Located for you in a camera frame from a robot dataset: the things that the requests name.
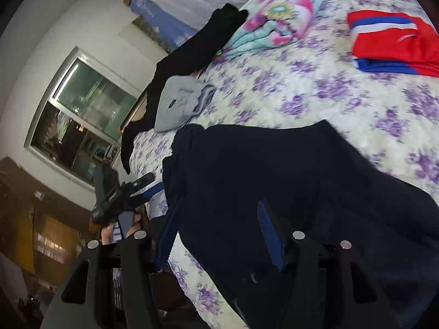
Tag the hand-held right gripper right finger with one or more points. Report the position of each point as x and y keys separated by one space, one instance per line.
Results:
x=271 y=236

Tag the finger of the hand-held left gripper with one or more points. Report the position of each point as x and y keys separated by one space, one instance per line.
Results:
x=151 y=192
x=142 y=181

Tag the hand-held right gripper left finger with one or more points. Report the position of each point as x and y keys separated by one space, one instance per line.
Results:
x=167 y=236

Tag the navy pants with grey piping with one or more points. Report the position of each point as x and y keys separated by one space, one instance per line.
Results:
x=274 y=171

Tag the black pants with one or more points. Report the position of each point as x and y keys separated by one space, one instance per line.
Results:
x=192 y=51

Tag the person's left hand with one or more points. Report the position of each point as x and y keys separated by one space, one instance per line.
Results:
x=109 y=233

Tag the wooden cabinet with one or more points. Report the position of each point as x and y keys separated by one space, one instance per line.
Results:
x=41 y=219

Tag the window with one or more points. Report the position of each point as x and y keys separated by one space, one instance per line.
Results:
x=79 y=120

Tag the grey garment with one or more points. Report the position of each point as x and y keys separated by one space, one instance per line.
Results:
x=175 y=102

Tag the purple floral bedspread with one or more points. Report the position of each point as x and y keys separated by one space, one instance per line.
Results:
x=308 y=89

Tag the tie-dye colourful blanket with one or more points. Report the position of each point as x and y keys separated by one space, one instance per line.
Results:
x=274 y=17

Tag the red blue white garment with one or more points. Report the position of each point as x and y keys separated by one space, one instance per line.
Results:
x=391 y=44

